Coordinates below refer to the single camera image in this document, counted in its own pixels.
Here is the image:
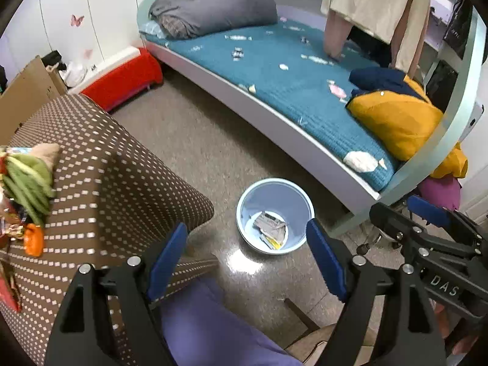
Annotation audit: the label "teal candy print bedspread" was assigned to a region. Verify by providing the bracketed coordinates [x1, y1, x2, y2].
[141, 19, 401, 193]

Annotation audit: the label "crumpled grey paper wrapper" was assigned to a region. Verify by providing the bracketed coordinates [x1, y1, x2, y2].
[251, 211, 288, 242]

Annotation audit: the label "yellow white wrapper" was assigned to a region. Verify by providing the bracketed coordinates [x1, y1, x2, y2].
[260, 234, 285, 250]

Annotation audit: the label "person's right hand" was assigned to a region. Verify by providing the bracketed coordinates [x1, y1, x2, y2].
[436, 305, 483, 355]

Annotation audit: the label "black hanging garment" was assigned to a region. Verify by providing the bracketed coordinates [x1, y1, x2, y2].
[345, 25, 393, 67]

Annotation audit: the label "chair castor wheel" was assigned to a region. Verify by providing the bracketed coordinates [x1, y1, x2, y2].
[355, 232, 384, 255]

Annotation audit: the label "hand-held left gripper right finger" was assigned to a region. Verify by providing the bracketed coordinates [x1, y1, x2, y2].
[306, 219, 447, 366]

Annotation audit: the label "white plastic bag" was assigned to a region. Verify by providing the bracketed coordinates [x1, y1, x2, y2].
[61, 61, 88, 88]

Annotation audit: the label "person's purple trouser leg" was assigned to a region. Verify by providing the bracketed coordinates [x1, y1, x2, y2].
[160, 278, 303, 366]

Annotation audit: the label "grey folded duvet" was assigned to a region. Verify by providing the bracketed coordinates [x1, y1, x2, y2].
[149, 0, 278, 39]

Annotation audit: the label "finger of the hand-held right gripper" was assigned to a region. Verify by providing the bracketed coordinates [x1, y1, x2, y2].
[370, 203, 424, 254]
[407, 195, 488, 252]

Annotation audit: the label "beige hanging garment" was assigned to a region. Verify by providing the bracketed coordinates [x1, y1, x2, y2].
[321, 0, 431, 73]

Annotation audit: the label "large cardboard box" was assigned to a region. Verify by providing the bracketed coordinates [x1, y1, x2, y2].
[0, 56, 71, 145]

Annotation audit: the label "brown polka dot table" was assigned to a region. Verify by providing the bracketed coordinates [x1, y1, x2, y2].
[0, 93, 216, 366]

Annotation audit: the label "black bag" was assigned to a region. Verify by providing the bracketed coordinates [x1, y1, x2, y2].
[442, 0, 474, 59]
[425, 61, 458, 113]

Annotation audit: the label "green toy bananas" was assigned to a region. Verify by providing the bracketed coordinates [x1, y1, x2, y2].
[0, 152, 56, 226]

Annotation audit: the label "red storage bench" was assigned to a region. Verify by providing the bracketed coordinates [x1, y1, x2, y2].
[69, 46, 164, 112]

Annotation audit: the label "shiny foil snack wrapper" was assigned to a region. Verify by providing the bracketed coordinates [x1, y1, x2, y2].
[0, 191, 29, 239]

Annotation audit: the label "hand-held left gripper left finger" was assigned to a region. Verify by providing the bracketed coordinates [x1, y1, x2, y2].
[44, 222, 189, 366]

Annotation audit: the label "yellow jacket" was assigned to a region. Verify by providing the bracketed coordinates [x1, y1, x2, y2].
[349, 76, 469, 179]

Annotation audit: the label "light blue pillow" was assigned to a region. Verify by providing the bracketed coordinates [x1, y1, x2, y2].
[139, 21, 165, 39]

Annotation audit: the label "navy cloth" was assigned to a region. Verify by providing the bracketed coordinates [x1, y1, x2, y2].
[350, 66, 428, 102]

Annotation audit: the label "clear orange plastic bag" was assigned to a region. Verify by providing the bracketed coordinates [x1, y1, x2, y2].
[23, 223, 45, 257]

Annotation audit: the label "white teal bed frame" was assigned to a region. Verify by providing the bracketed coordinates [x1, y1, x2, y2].
[136, 0, 488, 238]

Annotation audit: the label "black cloth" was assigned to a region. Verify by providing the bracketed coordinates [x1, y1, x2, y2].
[40, 51, 63, 70]

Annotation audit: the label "light blue plastic basin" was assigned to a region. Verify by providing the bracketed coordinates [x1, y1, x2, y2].
[236, 178, 315, 255]

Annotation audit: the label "magenta cloth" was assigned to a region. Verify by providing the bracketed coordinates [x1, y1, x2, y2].
[417, 175, 462, 212]

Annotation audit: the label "wooden stool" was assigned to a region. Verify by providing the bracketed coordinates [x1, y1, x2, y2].
[284, 298, 382, 366]

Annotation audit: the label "red snack packet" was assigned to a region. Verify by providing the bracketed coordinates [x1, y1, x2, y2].
[0, 267, 22, 313]

